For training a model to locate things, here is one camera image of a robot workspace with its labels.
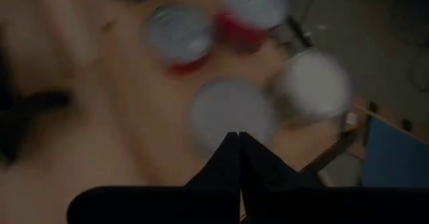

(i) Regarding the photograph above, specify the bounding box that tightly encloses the red label tuna can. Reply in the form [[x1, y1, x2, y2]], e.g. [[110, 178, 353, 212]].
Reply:
[[214, 0, 291, 52], [146, 5, 215, 76]]

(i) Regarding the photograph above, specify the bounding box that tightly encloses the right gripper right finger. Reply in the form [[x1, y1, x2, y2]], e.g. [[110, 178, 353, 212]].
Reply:
[[239, 132, 429, 224]]

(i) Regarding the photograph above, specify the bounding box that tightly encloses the blue foam mat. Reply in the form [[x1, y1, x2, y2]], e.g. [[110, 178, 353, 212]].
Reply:
[[360, 116, 429, 188]]

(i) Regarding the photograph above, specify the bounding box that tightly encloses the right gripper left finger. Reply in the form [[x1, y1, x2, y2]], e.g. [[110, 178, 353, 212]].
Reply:
[[66, 132, 241, 224]]

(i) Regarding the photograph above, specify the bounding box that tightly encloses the green label seafood can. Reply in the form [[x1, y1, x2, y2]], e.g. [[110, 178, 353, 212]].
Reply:
[[191, 79, 278, 153], [273, 48, 353, 126]]

